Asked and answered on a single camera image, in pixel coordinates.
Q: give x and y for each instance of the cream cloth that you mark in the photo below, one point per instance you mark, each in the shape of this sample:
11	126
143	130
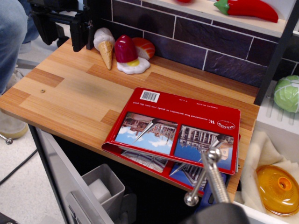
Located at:
262	152

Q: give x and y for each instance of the red toy chili pepper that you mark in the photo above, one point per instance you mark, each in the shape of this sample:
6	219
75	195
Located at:
254	8

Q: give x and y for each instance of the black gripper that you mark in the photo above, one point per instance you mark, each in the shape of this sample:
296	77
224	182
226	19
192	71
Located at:
223	212

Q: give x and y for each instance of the toy salmon sushi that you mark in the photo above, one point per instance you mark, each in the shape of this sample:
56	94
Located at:
145	48

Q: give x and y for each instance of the grey plastic bin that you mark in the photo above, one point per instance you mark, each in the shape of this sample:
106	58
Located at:
107	188

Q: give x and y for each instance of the dark red toy dome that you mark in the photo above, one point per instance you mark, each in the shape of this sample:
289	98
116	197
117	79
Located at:
125	50

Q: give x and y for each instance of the orange glass lid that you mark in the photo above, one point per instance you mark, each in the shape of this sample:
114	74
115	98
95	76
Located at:
278	189

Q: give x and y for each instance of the toy fried egg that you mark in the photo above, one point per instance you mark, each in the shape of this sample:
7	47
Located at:
137	66

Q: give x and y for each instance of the black metal post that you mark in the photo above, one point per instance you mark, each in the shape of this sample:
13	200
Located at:
288	32

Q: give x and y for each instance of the white shoe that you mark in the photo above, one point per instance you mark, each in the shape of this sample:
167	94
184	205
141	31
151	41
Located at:
11	127

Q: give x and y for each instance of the red photo book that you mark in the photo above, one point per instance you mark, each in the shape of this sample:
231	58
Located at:
168	134

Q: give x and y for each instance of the toy ice cream cone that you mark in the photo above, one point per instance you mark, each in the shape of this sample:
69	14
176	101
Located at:
104	42

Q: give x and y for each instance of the green toy cabbage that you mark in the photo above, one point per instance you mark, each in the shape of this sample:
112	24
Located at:
286	93

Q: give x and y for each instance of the white dish rack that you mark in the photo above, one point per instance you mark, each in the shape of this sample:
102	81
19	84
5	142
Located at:
281	126

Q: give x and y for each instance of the grey cabinet door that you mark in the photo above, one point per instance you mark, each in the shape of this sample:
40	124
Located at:
78	204

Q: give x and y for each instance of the red toy on shelf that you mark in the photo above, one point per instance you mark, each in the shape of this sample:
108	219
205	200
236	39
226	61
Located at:
185	1

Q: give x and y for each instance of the person leg in jeans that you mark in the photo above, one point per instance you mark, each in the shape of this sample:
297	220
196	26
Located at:
16	28

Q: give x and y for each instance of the wooden shelf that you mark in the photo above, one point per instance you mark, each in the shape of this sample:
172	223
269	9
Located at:
206	9

